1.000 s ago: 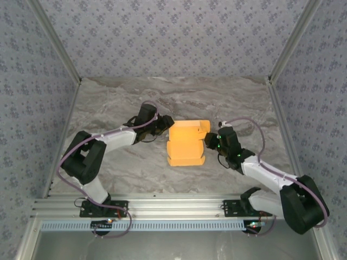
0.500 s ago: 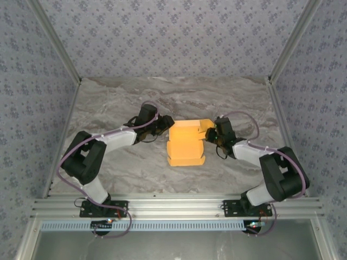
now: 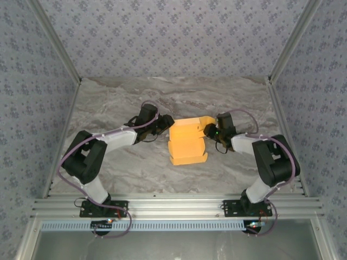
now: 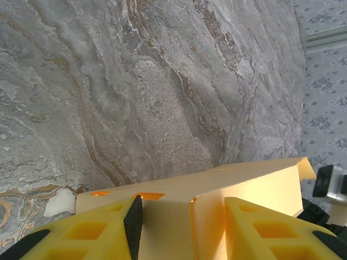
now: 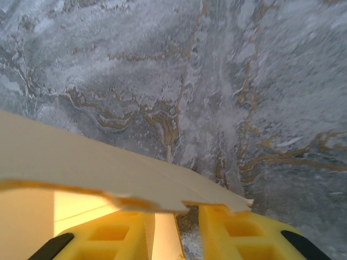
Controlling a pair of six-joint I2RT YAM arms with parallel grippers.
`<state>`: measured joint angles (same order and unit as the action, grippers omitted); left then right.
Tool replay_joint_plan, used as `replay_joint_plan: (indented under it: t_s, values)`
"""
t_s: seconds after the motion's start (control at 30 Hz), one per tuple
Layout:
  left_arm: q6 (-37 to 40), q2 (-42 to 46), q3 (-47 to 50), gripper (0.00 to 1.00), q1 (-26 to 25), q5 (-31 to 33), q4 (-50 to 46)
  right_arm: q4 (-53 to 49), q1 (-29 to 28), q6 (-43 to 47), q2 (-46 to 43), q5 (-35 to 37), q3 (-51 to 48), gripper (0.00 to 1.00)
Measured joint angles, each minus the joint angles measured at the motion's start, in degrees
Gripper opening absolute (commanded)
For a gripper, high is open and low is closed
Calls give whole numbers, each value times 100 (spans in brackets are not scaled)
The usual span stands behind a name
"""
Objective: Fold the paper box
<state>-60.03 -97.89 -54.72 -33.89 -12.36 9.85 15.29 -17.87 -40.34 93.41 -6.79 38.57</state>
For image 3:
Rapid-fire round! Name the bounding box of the aluminium frame cross rail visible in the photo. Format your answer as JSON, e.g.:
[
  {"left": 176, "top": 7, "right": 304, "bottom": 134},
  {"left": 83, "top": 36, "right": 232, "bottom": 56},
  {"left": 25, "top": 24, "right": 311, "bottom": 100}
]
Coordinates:
[{"left": 30, "top": 193, "right": 325, "bottom": 219}]

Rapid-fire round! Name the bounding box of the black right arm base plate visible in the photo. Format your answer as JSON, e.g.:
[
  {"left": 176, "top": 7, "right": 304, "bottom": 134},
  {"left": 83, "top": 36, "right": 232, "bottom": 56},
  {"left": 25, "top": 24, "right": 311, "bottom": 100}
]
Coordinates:
[{"left": 222, "top": 199, "right": 273, "bottom": 218}]

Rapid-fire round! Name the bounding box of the grey slotted cable duct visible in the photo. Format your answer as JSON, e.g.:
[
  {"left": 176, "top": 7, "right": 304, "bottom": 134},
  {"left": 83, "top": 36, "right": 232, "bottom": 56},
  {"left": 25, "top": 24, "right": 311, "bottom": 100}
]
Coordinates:
[{"left": 40, "top": 219, "right": 252, "bottom": 232}]

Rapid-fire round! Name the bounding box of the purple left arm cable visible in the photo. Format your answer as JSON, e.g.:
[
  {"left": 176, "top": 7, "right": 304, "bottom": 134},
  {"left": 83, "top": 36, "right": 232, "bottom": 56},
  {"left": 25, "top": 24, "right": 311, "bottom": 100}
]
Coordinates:
[{"left": 58, "top": 100, "right": 160, "bottom": 239}]

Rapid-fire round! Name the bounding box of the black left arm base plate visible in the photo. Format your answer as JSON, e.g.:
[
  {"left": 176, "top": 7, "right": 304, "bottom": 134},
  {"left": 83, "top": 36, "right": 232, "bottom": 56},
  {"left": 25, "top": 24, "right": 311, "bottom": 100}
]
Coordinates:
[{"left": 79, "top": 199, "right": 128, "bottom": 218}]

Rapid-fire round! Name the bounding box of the grey metal sheet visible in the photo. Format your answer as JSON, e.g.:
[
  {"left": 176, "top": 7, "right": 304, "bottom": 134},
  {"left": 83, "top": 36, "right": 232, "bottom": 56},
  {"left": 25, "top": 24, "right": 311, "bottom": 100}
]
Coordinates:
[{"left": 16, "top": 218, "right": 338, "bottom": 260}]

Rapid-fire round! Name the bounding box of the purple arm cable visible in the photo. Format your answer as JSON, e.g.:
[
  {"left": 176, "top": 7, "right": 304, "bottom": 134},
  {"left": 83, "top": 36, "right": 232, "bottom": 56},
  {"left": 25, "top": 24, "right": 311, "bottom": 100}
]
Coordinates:
[
  {"left": 226, "top": 108, "right": 298, "bottom": 237},
  {"left": 58, "top": 100, "right": 160, "bottom": 239}
]

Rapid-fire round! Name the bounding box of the small black circuit board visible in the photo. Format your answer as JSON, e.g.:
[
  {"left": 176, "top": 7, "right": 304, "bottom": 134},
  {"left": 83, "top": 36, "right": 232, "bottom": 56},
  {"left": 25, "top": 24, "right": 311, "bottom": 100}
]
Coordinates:
[
  {"left": 91, "top": 219, "right": 114, "bottom": 236},
  {"left": 242, "top": 219, "right": 268, "bottom": 236}
]

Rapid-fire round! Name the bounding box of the aluminium corner post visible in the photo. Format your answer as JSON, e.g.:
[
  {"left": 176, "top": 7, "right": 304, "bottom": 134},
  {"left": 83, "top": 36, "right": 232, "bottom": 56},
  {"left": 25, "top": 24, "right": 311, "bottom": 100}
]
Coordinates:
[
  {"left": 27, "top": 0, "right": 82, "bottom": 85},
  {"left": 267, "top": 0, "right": 325, "bottom": 85}
]

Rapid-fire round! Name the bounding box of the yellow paper box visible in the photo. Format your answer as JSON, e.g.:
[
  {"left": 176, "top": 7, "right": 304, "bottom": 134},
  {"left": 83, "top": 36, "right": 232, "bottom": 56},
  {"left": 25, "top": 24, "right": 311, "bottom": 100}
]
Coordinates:
[{"left": 167, "top": 115, "right": 218, "bottom": 166}]

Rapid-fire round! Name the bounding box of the aluminium side rail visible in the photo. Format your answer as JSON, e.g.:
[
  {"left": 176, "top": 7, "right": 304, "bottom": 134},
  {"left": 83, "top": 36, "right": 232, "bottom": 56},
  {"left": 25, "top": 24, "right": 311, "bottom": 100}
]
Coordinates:
[
  {"left": 42, "top": 78, "right": 82, "bottom": 200},
  {"left": 267, "top": 78, "right": 310, "bottom": 197}
]

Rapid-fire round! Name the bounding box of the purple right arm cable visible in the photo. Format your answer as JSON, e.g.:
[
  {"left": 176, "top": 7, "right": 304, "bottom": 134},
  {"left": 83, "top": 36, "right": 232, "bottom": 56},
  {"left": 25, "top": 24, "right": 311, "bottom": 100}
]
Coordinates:
[{"left": 226, "top": 108, "right": 298, "bottom": 237}]

